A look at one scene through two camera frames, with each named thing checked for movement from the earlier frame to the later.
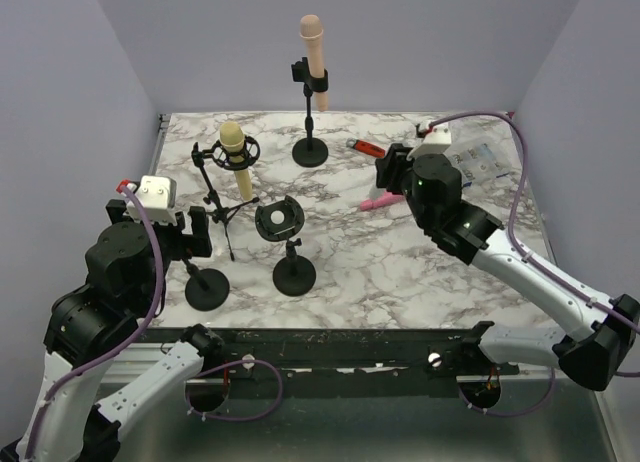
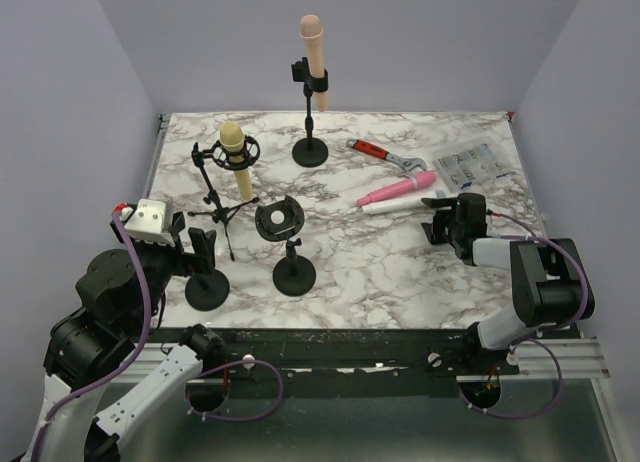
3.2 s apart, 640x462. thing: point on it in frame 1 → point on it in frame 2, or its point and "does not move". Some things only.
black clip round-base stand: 206,289 does not move
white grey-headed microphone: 371,191 → 403,204
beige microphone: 232,136 does not move
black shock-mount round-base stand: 278,221 does not move
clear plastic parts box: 477,164 does not move
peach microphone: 311,28 does not move
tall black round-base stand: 310,151 does not move
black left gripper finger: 201,233 → 204,248
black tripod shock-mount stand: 239,161 does not move
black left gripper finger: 115,209 → 178,223
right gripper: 392,166 → 435,231
